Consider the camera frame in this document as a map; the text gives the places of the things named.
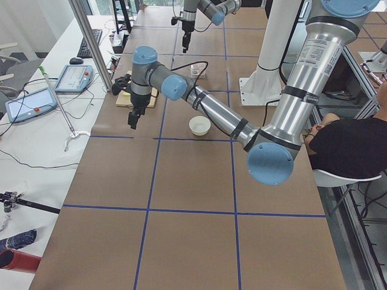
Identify teach pendant far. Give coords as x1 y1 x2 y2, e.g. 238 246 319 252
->
54 65 94 94

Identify seated person black shirt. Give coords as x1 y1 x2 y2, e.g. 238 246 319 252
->
304 82 386 179

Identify teach pendant near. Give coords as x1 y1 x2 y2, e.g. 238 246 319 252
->
5 88 57 123

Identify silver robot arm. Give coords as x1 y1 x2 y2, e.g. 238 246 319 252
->
178 0 242 53
128 1 379 185

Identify reacher grabber stick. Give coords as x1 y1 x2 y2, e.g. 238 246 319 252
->
39 66 91 152

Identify bamboo cutting board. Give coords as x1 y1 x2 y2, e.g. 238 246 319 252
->
112 70 159 108

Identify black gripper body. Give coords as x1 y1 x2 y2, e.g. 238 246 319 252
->
181 19 194 37
131 92 151 114

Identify clear plastic egg box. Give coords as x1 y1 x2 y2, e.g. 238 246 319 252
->
190 62 207 79

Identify black keyboard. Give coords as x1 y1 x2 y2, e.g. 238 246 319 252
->
76 28 103 59

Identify black computer mouse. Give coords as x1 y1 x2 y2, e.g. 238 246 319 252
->
69 57 83 65

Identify white ceramic bowl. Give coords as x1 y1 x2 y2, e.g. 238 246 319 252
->
189 116 211 136

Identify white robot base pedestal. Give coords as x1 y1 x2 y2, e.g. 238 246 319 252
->
239 0 303 106

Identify red cylinder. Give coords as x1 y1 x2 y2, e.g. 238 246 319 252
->
1 249 41 274

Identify aluminium frame post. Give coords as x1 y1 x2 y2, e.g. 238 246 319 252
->
68 0 112 92

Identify teach pendant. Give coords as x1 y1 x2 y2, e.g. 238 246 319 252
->
5 88 57 123
54 65 94 94

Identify white chair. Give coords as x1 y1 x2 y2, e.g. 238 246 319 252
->
313 169 383 218

